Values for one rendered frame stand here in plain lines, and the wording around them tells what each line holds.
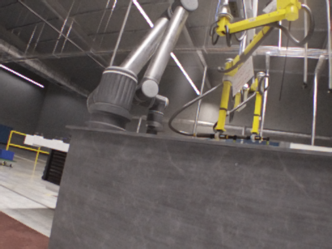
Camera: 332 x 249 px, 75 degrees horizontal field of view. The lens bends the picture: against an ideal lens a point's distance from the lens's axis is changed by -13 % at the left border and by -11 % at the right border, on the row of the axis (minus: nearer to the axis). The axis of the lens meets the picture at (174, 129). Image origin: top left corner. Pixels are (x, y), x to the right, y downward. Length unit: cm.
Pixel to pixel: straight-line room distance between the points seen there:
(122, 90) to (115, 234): 70
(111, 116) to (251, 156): 73
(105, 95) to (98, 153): 31
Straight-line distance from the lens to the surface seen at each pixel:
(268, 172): 78
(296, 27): 1454
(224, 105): 233
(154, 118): 160
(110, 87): 128
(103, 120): 124
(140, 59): 170
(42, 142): 239
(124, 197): 101
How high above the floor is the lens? 76
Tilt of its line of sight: 11 degrees up
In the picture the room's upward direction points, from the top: 11 degrees clockwise
